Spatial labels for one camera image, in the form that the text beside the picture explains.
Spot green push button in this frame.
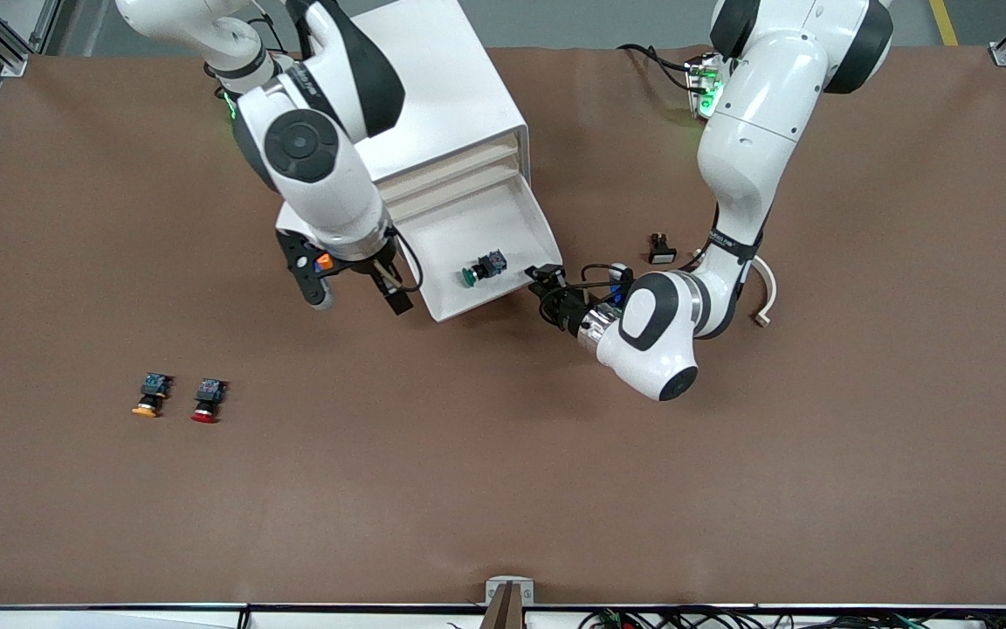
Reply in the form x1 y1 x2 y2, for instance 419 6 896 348
461 249 508 287

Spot red push button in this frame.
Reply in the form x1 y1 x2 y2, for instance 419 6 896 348
189 377 229 425

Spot yellow push button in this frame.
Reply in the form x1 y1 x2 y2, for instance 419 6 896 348
131 372 174 418

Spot brown table mat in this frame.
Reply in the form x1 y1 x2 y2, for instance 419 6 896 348
0 44 1006 608

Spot black base power cable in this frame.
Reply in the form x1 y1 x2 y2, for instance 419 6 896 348
617 44 698 93

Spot grey metal edge bracket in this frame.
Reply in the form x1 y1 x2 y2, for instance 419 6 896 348
486 577 535 605

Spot tangled cable bundle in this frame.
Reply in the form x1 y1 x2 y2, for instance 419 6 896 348
577 605 1006 629

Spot white table edge rail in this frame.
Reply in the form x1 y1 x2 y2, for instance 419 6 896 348
0 603 1006 629

